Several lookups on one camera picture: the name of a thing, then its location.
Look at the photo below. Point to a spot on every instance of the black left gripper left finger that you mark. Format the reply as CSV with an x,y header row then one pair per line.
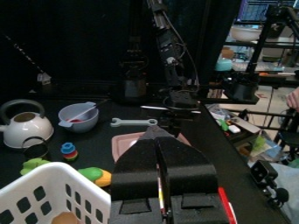
x,y
134,172

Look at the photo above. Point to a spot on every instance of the black camera device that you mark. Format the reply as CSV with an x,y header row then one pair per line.
x,y
265,173

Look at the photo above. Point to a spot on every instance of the red and white strip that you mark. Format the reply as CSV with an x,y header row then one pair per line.
x,y
226,204

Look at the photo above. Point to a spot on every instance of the pink tray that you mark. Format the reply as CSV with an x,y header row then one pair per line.
x,y
126,141

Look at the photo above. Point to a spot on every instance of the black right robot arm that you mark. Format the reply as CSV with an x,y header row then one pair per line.
x,y
170,52

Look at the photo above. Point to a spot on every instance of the white bowl on shelf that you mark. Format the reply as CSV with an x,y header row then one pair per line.
x,y
246,33

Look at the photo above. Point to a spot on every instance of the white spoon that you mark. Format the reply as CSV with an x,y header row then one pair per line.
x,y
87,110

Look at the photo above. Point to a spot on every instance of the grey-blue bowl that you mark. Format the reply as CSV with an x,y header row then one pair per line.
x,y
83,124

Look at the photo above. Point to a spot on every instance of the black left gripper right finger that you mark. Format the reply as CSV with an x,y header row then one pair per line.
x,y
187,172

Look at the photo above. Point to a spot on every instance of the person hand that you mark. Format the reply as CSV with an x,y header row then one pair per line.
x,y
294,100

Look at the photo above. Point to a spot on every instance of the computer monitor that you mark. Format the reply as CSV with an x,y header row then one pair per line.
x,y
253,10

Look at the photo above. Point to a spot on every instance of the white paper tag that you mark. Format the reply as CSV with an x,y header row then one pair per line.
x,y
45,78

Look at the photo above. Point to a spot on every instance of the grey toy wrench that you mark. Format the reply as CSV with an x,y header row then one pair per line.
x,y
133,122

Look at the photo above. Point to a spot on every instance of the black camera stand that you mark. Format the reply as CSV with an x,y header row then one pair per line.
x,y
243,87

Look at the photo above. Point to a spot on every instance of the box of toys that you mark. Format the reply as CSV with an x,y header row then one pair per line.
x,y
238,125

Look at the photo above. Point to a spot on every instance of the white plastic basket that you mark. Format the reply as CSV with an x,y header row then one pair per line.
x,y
39,198

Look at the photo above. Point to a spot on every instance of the green and yellow toy corn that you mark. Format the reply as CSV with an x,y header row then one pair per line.
x,y
98,176

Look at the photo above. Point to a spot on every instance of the teal round container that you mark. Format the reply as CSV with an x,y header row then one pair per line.
x,y
223,64

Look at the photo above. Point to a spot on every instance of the lime green toy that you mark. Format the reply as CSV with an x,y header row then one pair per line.
x,y
31,164

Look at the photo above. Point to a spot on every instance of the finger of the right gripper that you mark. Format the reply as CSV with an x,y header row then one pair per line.
x,y
165,122
175,127

